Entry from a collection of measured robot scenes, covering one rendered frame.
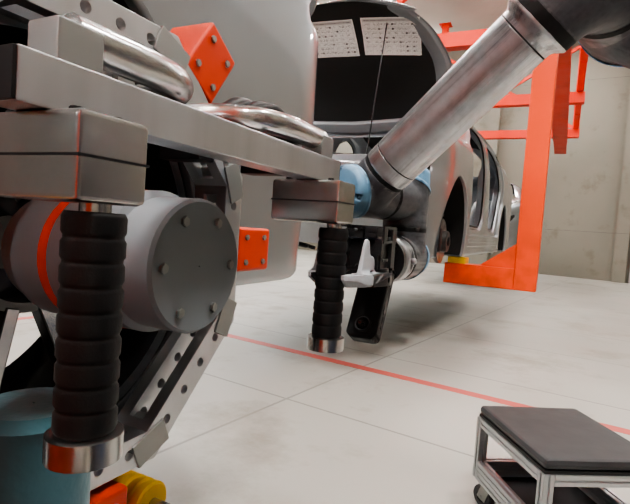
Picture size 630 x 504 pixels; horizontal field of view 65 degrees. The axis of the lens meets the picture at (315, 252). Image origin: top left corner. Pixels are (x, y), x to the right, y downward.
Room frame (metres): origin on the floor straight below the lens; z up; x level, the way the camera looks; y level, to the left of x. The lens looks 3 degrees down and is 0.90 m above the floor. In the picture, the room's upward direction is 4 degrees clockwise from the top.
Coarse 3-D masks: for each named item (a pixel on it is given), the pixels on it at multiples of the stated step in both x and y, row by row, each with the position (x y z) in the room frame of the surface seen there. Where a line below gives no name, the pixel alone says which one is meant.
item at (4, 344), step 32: (0, 32) 0.56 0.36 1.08; (160, 160) 0.76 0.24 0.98; (0, 288) 0.59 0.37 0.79; (0, 320) 0.56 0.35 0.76; (0, 352) 0.55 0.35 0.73; (32, 352) 0.79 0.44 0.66; (128, 352) 0.74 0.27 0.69; (0, 384) 0.56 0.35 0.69; (32, 384) 0.72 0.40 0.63; (128, 384) 0.70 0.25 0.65
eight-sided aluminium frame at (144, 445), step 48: (0, 0) 0.44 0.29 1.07; (48, 0) 0.48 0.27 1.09; (96, 0) 0.53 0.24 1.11; (192, 96) 0.66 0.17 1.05; (240, 192) 0.77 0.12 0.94; (192, 336) 0.76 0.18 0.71; (144, 384) 0.68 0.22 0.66; (192, 384) 0.70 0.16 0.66; (144, 432) 0.62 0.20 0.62; (96, 480) 0.55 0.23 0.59
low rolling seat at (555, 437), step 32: (480, 416) 1.63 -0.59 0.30; (512, 416) 1.55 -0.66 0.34; (544, 416) 1.57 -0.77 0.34; (576, 416) 1.59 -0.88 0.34; (480, 448) 1.62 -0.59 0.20; (512, 448) 1.41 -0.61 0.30; (544, 448) 1.32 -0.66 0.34; (576, 448) 1.34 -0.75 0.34; (608, 448) 1.35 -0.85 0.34; (480, 480) 1.59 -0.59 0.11; (512, 480) 1.61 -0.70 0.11; (544, 480) 1.25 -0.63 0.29; (576, 480) 1.26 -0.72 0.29; (608, 480) 1.27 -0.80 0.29
